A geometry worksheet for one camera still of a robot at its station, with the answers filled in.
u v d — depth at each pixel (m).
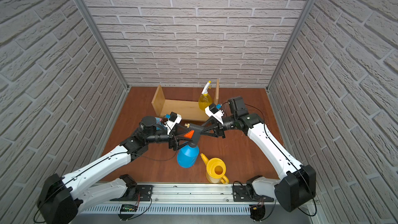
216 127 0.60
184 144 0.64
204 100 0.91
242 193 0.73
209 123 0.64
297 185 0.38
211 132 0.63
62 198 0.38
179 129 0.70
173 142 0.61
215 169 0.71
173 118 0.62
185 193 0.76
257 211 0.71
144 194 0.73
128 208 0.72
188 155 0.67
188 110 0.97
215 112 0.58
